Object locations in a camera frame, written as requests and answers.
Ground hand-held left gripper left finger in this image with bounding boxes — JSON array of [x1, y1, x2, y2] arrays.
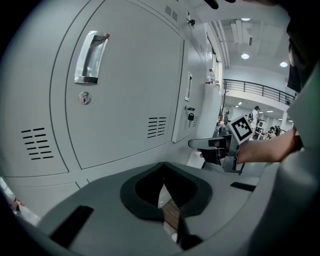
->
[[36, 161, 183, 256]]

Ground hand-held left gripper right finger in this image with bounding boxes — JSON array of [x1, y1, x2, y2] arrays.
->
[[163, 161, 261, 251]]

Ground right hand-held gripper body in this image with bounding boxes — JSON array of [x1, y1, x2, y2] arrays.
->
[[219, 114, 253, 176]]

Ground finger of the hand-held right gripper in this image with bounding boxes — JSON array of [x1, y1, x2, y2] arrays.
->
[[187, 134, 234, 151], [198, 148, 226, 173]]

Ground grey metal locker cabinet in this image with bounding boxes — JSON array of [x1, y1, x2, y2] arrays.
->
[[0, 0, 225, 218]]

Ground person's right forearm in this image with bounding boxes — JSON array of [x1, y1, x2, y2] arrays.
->
[[236, 125, 303, 165]]

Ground standing floor fan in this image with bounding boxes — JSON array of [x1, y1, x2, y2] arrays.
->
[[223, 106, 235, 124]]

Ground wooden plank platform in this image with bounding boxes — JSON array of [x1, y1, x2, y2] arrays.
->
[[159, 198, 181, 237]]

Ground black balcony railing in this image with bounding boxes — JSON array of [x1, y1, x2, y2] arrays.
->
[[222, 78, 298, 106]]

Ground red capped clear bottle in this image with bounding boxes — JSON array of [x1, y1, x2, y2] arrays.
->
[[205, 67, 217, 86]]

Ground person's black shirt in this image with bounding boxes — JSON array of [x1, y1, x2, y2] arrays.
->
[[286, 0, 316, 93]]

